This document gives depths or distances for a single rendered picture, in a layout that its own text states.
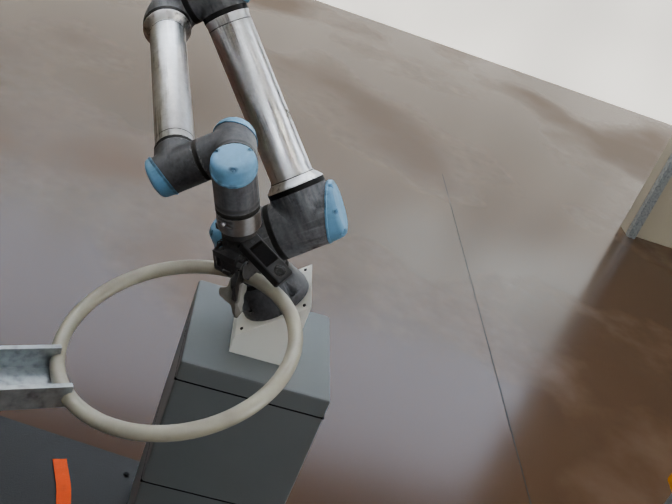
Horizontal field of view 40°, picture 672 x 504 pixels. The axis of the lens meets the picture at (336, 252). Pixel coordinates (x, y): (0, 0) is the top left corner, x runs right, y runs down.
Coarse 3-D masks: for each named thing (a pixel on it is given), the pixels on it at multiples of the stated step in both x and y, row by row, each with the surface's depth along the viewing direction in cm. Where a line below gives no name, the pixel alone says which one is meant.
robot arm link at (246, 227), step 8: (216, 216) 182; (256, 216) 181; (224, 224) 180; (232, 224) 180; (240, 224) 180; (248, 224) 180; (256, 224) 182; (224, 232) 182; (232, 232) 181; (240, 232) 181; (248, 232) 182
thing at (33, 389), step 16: (0, 352) 168; (16, 352) 170; (32, 352) 171; (48, 352) 173; (0, 368) 170; (16, 368) 171; (32, 368) 172; (48, 368) 174; (0, 384) 166; (16, 384) 168; (32, 384) 163; (48, 384) 164; (64, 384) 165; (0, 400) 160; (16, 400) 162; (32, 400) 163; (48, 400) 165
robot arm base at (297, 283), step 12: (288, 264) 237; (300, 276) 239; (252, 288) 233; (288, 288) 235; (300, 288) 236; (252, 300) 235; (264, 300) 233; (300, 300) 236; (252, 312) 236; (264, 312) 234; (276, 312) 234
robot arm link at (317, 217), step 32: (192, 0) 220; (224, 0) 219; (224, 32) 220; (256, 32) 224; (224, 64) 224; (256, 64) 222; (256, 96) 222; (256, 128) 224; (288, 128) 225; (288, 160) 224; (288, 192) 223; (320, 192) 225; (288, 224) 225; (320, 224) 224; (288, 256) 230
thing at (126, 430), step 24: (168, 264) 194; (192, 264) 194; (216, 264) 194; (120, 288) 191; (264, 288) 189; (72, 312) 183; (288, 312) 182; (288, 336) 178; (288, 360) 171; (72, 408) 164; (240, 408) 162; (120, 432) 159; (144, 432) 159; (168, 432) 159; (192, 432) 159; (216, 432) 161
